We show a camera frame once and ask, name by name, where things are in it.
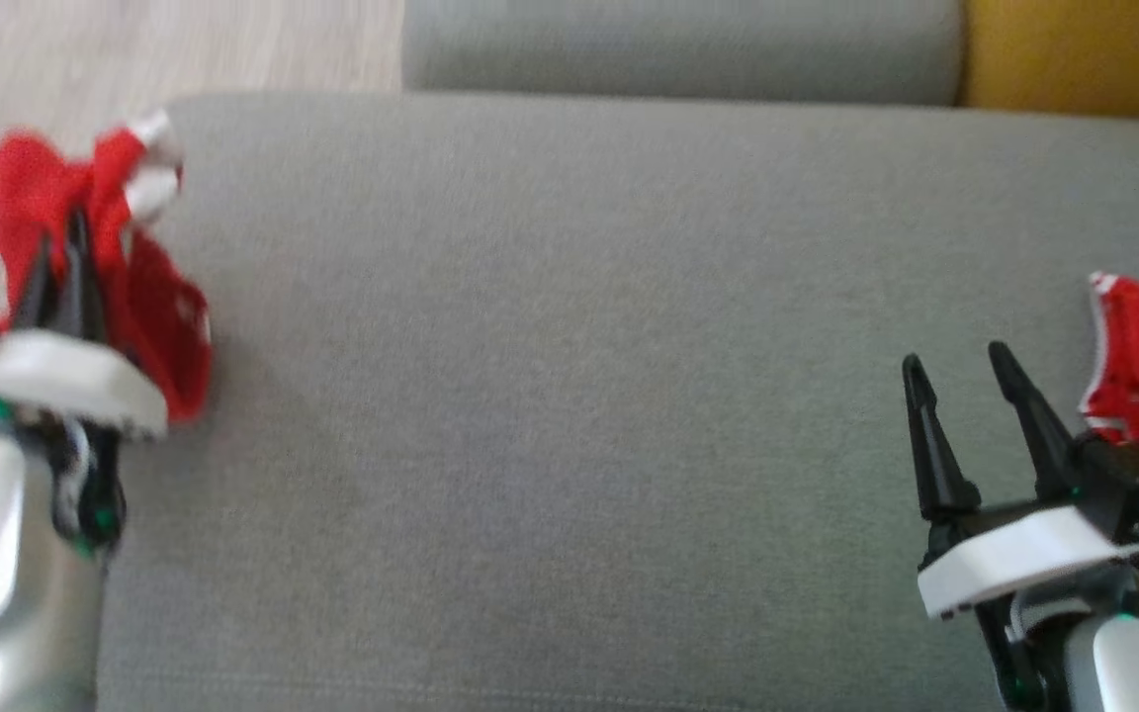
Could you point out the large yellow sofa cushion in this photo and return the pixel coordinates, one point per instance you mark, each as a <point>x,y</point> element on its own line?
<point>1084,54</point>

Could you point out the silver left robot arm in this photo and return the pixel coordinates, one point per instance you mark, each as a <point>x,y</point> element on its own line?
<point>6,564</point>

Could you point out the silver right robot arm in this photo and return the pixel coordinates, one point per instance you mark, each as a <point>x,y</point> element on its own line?
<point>1113,663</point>

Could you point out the red mesh shorts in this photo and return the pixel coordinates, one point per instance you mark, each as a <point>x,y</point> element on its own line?
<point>164,326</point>

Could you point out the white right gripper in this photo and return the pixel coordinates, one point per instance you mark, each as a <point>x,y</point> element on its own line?
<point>1024,554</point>

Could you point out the grey sofa seat cushion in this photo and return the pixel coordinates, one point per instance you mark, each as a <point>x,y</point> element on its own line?
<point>579,396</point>

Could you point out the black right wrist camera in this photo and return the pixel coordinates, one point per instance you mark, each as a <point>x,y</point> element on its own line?
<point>1138,480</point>

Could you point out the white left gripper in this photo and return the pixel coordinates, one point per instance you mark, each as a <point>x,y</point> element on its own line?
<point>75,381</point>

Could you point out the grey sofa back cushion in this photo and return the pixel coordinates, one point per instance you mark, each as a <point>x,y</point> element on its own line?
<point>678,49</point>

